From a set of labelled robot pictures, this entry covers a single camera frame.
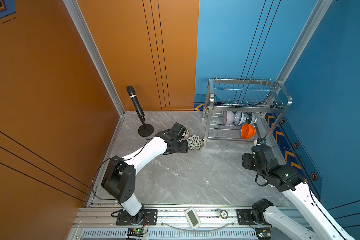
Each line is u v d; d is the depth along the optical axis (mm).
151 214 741
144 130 1083
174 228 711
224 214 695
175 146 667
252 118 1005
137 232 707
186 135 725
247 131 945
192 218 713
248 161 649
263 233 709
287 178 460
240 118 1022
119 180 441
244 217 729
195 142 996
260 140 633
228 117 1001
